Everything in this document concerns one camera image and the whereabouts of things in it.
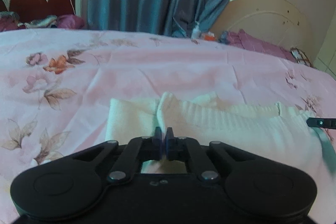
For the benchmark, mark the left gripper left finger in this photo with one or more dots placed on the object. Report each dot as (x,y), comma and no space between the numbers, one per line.
(137,151)

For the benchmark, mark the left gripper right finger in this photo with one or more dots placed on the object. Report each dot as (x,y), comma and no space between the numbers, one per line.
(190,152)

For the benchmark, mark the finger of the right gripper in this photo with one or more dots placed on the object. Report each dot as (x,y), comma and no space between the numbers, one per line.
(326,123)

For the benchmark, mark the white knit sweater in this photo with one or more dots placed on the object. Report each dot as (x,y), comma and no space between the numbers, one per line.
(277,131)

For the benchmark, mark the pink floral bed sheet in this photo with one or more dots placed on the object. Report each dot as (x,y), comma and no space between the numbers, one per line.
(56,88)

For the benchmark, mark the orange small box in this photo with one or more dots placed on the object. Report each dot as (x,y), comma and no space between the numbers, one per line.
(208,36)

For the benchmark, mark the white lotion bottle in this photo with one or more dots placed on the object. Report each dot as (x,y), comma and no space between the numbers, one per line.
(196,32)

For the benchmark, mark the cream round headboard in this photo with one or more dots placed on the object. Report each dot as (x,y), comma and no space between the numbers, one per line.
(278,22)

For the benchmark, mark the purple pillow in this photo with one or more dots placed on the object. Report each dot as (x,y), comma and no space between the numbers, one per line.
(243,40)

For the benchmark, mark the blue purple bedding pile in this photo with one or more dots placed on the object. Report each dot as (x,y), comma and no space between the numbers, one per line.
(11,21)

